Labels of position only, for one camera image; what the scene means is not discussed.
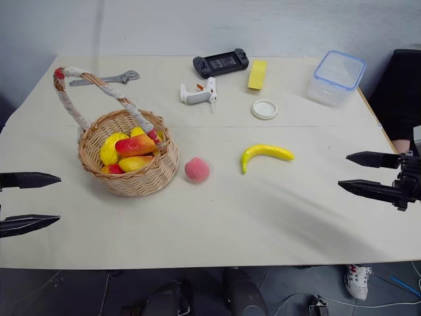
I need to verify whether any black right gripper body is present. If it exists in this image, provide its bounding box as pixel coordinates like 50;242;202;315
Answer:
392;150;421;212

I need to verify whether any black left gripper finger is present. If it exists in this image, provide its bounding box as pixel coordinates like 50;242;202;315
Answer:
0;171;62;190
0;214;61;239

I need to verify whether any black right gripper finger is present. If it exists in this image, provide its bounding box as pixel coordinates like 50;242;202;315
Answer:
337;178;401;208
345;151;401;169

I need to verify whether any person in black clothes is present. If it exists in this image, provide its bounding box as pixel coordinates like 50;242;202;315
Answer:
367;49;421;154

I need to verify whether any small red yellow mango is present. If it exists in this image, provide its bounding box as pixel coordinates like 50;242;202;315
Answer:
100;163;126;176

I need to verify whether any yellow lemon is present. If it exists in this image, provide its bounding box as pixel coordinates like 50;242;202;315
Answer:
99;132;130;166

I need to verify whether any white red sneaker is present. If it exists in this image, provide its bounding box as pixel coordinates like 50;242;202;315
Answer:
343;263;374;302

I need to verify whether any clear container with blue lid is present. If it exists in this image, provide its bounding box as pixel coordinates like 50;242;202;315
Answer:
304;49;367;108

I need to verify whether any yellow mango with red blush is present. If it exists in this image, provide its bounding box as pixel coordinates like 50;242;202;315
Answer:
118;155;156;174

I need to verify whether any large red yellow mango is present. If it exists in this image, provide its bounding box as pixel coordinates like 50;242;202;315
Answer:
114;135;160;158

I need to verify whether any yellow banana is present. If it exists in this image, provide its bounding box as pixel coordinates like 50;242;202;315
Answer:
241;144;295;175

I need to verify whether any white round lid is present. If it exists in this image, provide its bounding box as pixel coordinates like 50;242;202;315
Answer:
251;99;279;121

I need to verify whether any small dark floor device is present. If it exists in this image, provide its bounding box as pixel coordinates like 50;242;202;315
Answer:
308;295;331;316

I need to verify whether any grey adjustable wrench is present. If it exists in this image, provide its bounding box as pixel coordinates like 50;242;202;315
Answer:
68;69;141;88

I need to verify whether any yellow sponge block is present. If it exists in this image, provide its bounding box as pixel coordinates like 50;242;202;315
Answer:
247;59;269;92

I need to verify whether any dark rounded shape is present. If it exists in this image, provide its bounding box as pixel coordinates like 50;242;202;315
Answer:
121;278;192;316
222;267;268;316

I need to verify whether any pink peach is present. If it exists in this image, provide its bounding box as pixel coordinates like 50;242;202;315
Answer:
184;156;211;183

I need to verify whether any black handheld game console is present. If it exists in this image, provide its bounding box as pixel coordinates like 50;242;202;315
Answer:
192;47;250;80

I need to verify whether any white glue gun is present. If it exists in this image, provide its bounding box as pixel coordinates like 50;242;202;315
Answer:
179;76;218;115

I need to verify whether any blue floor cable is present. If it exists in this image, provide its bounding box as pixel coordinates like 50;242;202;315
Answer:
389;274;421;294

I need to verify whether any white floor cable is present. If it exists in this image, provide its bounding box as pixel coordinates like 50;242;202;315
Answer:
262;259;421;316

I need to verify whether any wicker basket with wrapped handle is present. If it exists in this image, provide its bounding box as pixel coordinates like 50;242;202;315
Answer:
53;66;180;198

